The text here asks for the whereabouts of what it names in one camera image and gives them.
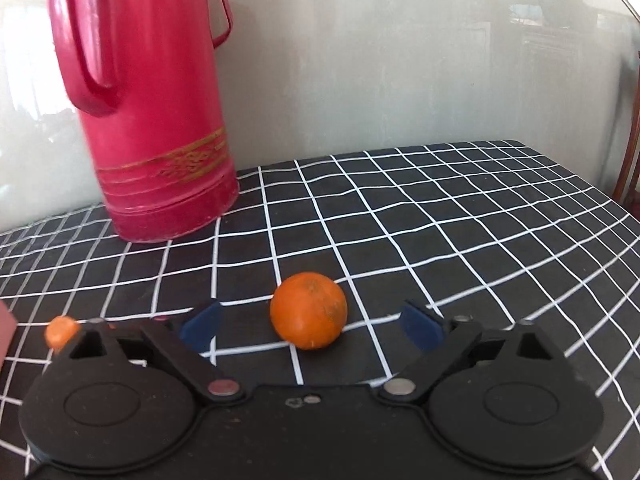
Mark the small orange piece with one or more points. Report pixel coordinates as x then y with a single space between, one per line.
60 332

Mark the brown wooden chair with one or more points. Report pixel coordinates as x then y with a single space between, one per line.
631 135

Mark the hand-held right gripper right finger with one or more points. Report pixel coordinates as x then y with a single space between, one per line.
421 331

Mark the red thermos flask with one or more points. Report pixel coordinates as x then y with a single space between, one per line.
150 110

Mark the black white grid tablecloth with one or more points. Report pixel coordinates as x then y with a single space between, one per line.
425 240

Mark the round orange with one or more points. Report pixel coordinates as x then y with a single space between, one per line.
308 310

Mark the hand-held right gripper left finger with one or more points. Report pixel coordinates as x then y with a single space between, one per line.
202 331

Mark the colourful cardboard box red inside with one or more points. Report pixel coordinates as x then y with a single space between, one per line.
5 332

